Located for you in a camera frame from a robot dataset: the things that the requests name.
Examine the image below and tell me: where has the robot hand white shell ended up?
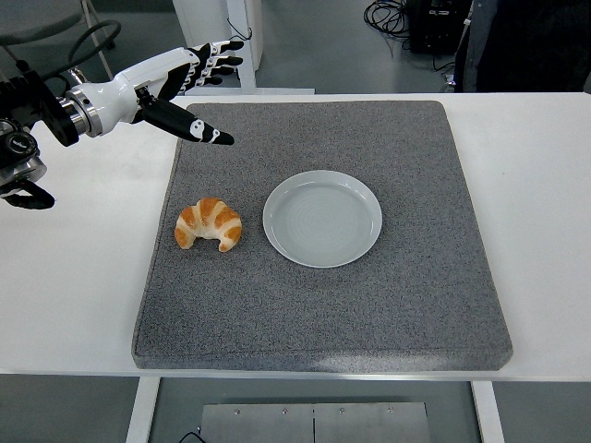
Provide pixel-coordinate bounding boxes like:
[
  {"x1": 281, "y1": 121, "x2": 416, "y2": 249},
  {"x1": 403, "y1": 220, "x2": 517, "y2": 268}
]
[{"x1": 85, "y1": 40, "x2": 245, "y2": 147}]

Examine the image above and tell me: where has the golden croissant bread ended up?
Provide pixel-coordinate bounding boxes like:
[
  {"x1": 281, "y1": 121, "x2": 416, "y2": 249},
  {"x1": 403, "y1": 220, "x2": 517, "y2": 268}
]
[{"x1": 174, "y1": 197, "x2": 244, "y2": 253}]

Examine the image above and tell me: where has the pale grey round plate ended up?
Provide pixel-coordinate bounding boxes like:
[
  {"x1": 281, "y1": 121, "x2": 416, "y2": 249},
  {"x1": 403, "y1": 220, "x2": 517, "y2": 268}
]
[{"x1": 261, "y1": 170, "x2": 384, "y2": 269}]

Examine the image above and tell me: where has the grey metal plate with screws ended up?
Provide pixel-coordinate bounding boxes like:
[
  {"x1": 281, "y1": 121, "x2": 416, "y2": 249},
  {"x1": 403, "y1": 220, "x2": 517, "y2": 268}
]
[{"x1": 199, "y1": 401, "x2": 433, "y2": 443}]

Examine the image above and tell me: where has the white cabinet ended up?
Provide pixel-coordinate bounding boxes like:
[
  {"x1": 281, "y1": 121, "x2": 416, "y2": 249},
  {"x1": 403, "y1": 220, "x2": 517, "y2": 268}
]
[{"x1": 172, "y1": 0, "x2": 264, "y2": 73}]

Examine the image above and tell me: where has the grey stool with casters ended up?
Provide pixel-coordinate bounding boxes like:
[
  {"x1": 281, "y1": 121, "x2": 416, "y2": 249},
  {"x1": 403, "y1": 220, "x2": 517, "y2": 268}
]
[{"x1": 0, "y1": 0, "x2": 122, "y2": 79}]

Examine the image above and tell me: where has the grey speckled mat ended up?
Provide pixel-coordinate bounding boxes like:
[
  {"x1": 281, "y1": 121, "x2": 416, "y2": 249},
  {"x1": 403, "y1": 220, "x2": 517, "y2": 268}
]
[{"x1": 131, "y1": 100, "x2": 514, "y2": 373}]

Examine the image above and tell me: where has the black electronics box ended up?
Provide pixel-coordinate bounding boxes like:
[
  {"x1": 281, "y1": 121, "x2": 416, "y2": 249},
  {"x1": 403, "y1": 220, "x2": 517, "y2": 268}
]
[{"x1": 405, "y1": 0, "x2": 475, "y2": 53}]

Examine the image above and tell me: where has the white table leg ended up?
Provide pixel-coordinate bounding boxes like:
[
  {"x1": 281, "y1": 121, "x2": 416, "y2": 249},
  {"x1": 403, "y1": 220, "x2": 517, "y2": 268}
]
[
  {"x1": 470, "y1": 381, "x2": 505, "y2": 443},
  {"x1": 125, "y1": 377, "x2": 162, "y2": 443}
]

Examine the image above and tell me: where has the grey hand cable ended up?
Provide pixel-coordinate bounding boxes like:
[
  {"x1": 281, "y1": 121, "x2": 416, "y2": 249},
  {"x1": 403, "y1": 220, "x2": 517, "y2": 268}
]
[{"x1": 67, "y1": 20, "x2": 123, "y2": 82}]

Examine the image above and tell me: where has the white pedestal column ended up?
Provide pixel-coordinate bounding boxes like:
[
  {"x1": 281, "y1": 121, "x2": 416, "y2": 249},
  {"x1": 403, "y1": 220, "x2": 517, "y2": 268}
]
[{"x1": 175, "y1": 0, "x2": 316, "y2": 97}]

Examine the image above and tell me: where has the thin black cable on column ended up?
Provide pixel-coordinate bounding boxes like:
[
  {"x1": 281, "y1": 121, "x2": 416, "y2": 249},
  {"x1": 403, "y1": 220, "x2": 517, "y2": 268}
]
[{"x1": 225, "y1": 17, "x2": 254, "y2": 47}]

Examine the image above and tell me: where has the black floor cable bundle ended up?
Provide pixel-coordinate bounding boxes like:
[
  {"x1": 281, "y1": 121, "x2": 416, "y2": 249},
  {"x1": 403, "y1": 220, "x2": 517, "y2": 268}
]
[{"x1": 363, "y1": 0, "x2": 415, "y2": 50}]

